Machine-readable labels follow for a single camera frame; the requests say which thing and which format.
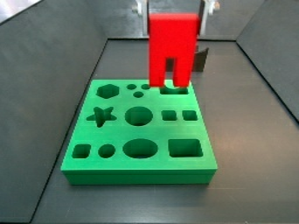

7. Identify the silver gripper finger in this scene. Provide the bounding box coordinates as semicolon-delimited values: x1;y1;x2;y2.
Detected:
132;0;148;36
199;0;220;36

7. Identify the red double-square block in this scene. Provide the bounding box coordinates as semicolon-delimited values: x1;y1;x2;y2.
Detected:
149;13;200;88

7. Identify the green shape sorter board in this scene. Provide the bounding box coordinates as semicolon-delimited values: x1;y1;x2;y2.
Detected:
60;80;217;185

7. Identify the dark grey arch block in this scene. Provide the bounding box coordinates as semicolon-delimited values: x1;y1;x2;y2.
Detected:
165;48;209;72

